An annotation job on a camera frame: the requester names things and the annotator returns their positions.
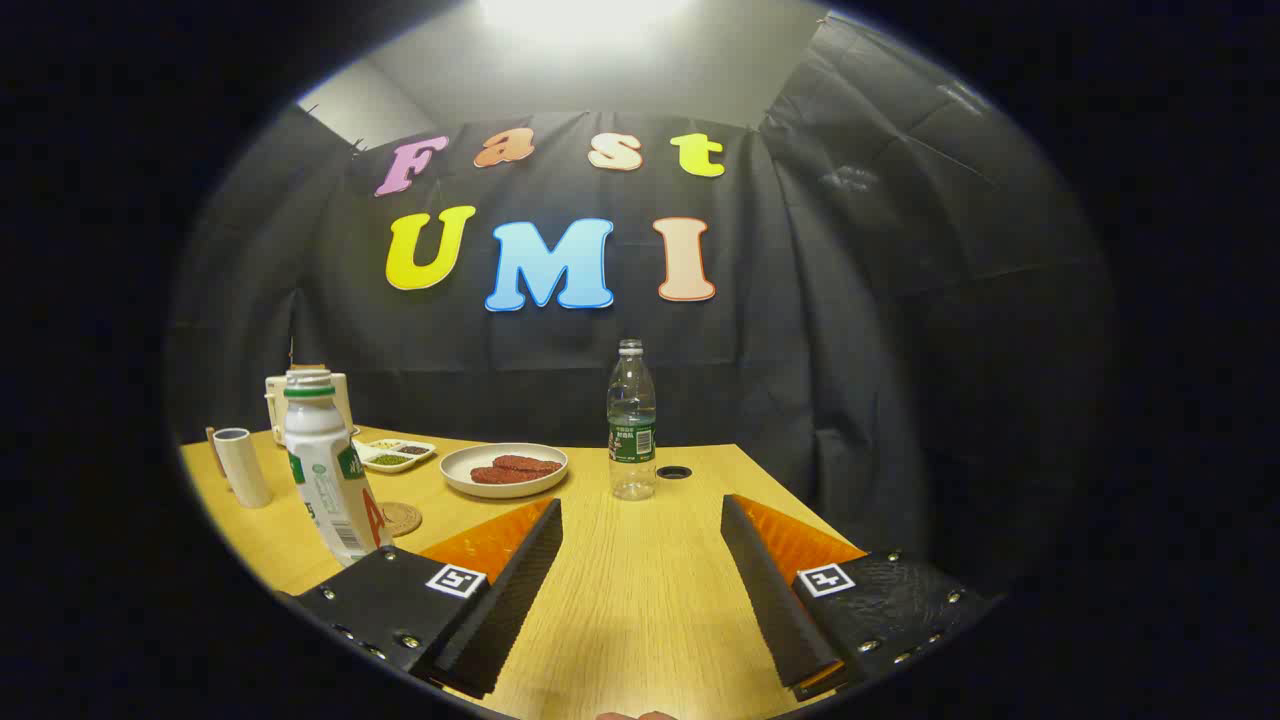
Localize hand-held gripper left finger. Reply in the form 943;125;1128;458
275;497;564;701

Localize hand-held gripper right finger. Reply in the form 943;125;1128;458
720;493;1001;703

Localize white juice bottle green label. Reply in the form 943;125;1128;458
283;368;394;569

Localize white cup with wooden handle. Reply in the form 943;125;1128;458
206;427;273;509

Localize clear plastic water bottle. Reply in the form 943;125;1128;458
606;339;658;501

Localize wooden table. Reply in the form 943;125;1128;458
178;425;871;720

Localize white round plate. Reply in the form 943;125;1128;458
440;442;570;499

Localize white divided dish with beans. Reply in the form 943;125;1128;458
352;437;438;474

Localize cream toaster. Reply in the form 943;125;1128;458
264;372;353;446

